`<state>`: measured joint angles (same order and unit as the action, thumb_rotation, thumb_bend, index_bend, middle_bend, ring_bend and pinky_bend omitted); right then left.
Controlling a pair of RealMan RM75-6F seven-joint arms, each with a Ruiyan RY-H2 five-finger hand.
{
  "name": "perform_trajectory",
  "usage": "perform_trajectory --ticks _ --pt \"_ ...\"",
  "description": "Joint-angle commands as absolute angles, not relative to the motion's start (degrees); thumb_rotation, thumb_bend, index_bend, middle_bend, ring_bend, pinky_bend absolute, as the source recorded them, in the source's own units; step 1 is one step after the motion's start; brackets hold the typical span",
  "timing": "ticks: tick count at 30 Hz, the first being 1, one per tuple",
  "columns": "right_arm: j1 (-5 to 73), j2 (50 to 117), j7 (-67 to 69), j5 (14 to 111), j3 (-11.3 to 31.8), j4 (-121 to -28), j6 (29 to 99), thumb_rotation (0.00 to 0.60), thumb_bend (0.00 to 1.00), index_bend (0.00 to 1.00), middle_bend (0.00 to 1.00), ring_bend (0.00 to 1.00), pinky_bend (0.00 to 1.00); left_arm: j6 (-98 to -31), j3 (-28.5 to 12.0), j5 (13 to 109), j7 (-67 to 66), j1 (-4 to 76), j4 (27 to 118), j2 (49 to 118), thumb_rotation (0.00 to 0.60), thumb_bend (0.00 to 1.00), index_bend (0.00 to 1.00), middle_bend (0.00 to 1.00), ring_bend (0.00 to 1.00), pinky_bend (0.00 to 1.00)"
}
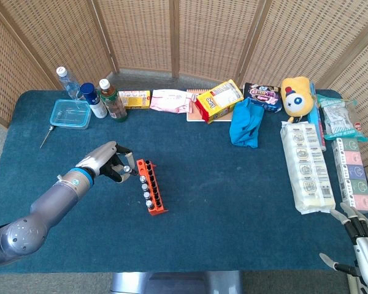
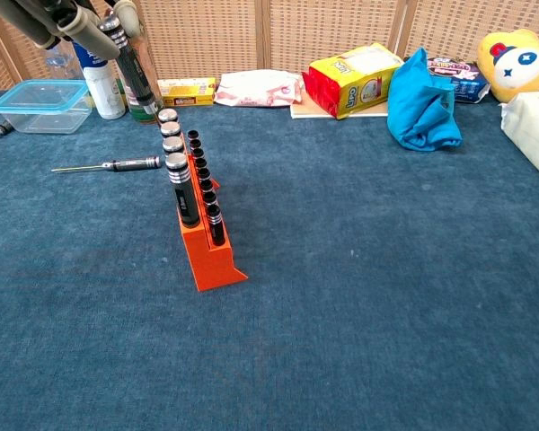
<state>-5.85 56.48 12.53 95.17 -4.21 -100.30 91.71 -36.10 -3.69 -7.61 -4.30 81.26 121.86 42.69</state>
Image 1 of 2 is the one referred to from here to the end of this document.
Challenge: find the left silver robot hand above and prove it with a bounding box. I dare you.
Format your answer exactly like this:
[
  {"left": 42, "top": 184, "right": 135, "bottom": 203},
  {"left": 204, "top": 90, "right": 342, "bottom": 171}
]
[{"left": 75, "top": 140, "right": 135, "bottom": 184}]

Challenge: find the orange bit holder rack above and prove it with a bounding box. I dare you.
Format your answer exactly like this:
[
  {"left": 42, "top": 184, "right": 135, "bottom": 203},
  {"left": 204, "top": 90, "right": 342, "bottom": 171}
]
[{"left": 136, "top": 158, "right": 169, "bottom": 216}]

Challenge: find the white bottle blue cap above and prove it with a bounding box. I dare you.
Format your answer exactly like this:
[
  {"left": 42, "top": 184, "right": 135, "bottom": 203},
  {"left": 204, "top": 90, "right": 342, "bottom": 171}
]
[{"left": 80, "top": 82, "right": 108, "bottom": 119}]

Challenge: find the clear container blue rim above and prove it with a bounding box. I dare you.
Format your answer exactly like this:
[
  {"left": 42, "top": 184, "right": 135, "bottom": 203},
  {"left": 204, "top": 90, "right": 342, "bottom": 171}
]
[{"left": 49, "top": 98, "right": 92, "bottom": 130}]

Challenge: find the green label tea bottle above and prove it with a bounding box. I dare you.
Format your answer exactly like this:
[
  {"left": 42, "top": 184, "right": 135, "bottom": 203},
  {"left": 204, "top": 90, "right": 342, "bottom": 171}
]
[{"left": 98, "top": 78, "right": 128, "bottom": 123}]

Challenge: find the small yellow box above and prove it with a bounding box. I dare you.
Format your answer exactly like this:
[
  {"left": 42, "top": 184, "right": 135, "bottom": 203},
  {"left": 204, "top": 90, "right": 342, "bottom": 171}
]
[{"left": 118, "top": 89, "right": 151, "bottom": 110}]

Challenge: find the clear water bottle white cap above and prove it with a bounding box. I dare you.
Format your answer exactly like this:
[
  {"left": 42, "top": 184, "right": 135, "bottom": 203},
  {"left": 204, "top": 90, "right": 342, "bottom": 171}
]
[{"left": 56, "top": 66, "right": 84, "bottom": 102}]

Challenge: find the pastel tissue multipack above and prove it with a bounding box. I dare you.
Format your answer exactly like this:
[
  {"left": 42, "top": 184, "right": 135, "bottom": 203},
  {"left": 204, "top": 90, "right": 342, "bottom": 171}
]
[{"left": 331, "top": 137, "right": 368, "bottom": 214}]

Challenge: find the pink wipes pack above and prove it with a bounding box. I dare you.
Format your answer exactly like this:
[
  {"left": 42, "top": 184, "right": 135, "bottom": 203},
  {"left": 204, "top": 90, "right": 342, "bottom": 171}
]
[{"left": 149, "top": 88, "right": 198, "bottom": 115}]

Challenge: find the long white wrapped pack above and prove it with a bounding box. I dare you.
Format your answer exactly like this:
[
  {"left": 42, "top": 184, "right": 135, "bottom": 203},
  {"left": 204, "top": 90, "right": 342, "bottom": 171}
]
[{"left": 280, "top": 121, "right": 337, "bottom": 215}]

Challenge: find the blue table carpet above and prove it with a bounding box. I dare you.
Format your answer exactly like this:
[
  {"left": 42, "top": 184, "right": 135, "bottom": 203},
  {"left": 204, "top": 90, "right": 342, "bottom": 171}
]
[{"left": 0, "top": 88, "right": 368, "bottom": 274}]

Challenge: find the wicker folding screen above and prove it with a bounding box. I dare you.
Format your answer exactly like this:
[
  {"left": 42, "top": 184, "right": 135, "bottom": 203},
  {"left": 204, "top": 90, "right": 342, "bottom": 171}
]
[{"left": 0, "top": 0, "right": 368, "bottom": 190}]

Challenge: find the green white snack bag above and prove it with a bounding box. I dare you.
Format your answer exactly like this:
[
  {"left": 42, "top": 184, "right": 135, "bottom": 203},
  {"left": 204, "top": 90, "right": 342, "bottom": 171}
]
[{"left": 315, "top": 93, "right": 368, "bottom": 143}]

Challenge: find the grey robot torso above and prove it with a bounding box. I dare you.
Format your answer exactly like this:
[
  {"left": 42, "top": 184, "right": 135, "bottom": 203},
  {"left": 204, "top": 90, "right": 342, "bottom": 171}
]
[{"left": 109, "top": 270, "right": 243, "bottom": 294}]

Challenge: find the blue cloth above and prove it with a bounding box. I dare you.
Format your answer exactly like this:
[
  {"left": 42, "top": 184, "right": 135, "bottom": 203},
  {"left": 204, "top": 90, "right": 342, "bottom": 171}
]
[{"left": 229, "top": 97, "right": 265, "bottom": 149}]

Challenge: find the long blue box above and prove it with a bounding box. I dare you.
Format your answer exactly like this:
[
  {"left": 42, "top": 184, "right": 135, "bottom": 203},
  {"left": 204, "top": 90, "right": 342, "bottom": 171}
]
[{"left": 307, "top": 81, "right": 327, "bottom": 153}]

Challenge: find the dark sanitary pad pack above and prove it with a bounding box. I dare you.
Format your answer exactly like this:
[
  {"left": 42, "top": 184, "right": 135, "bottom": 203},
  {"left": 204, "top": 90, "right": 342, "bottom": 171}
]
[{"left": 243, "top": 81, "right": 283, "bottom": 113}]

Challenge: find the yellow plush toy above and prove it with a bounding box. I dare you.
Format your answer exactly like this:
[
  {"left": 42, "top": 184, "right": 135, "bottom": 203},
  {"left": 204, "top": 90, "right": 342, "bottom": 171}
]
[{"left": 280, "top": 76, "right": 314, "bottom": 124}]

